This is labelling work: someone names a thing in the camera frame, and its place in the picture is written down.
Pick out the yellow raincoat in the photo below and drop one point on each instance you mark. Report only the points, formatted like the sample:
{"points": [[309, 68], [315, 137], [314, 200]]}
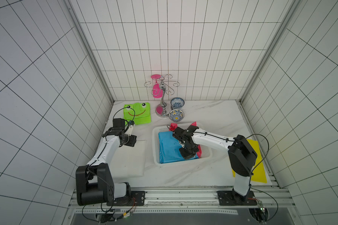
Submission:
{"points": [[256, 166]]}

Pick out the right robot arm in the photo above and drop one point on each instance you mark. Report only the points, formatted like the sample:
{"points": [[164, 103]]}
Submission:
{"points": [[221, 143]]}

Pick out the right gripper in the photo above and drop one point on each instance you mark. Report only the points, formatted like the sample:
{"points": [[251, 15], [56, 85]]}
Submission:
{"points": [[188, 147]]}

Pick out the pink bunny raincoat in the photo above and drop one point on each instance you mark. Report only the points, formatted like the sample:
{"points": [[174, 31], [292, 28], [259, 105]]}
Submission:
{"points": [[173, 126]]}

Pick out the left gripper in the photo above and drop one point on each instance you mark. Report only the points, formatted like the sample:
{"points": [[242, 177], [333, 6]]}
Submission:
{"points": [[132, 141]]}

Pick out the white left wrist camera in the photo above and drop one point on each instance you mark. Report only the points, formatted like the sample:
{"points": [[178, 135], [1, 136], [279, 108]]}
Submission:
{"points": [[129, 128]]}

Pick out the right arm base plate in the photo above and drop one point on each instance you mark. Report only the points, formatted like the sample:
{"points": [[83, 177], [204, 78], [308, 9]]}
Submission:
{"points": [[231, 198]]}

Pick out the pink wine glass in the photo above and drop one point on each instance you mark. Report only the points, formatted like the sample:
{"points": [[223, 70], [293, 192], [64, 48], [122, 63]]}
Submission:
{"points": [[156, 91]]}

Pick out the blue patterned ceramic cup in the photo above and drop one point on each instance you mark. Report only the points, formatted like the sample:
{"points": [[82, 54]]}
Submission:
{"points": [[176, 115]]}

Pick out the silver wire cup stand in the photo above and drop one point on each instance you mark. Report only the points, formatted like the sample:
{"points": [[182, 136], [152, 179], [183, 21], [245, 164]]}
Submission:
{"points": [[161, 109]]}

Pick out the white plastic perforated basket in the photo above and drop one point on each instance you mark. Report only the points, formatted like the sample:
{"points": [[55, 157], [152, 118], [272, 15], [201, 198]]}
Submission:
{"points": [[206, 151]]}

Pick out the electronics wiring bundle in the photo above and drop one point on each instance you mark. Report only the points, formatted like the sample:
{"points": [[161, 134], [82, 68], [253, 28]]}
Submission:
{"points": [[115, 216]]}

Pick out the green frog raincoat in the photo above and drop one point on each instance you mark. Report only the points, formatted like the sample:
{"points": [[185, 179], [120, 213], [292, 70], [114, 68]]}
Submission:
{"points": [[140, 113]]}

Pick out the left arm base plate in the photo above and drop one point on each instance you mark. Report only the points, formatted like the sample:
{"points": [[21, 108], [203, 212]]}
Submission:
{"points": [[137, 198]]}

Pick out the blue patterned ceramic bowl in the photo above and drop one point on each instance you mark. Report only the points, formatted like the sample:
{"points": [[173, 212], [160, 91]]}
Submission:
{"points": [[177, 103]]}

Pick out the aluminium mounting rail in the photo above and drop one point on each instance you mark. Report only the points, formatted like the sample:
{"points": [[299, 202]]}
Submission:
{"points": [[192, 200]]}

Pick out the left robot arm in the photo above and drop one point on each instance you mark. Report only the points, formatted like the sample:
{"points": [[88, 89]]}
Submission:
{"points": [[94, 182]]}

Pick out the blue raincoat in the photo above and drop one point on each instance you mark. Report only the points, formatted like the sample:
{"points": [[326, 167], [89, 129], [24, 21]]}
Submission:
{"points": [[169, 148]]}

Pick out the white raincoat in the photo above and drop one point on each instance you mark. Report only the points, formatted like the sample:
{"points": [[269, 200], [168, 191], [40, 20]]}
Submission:
{"points": [[129, 162]]}

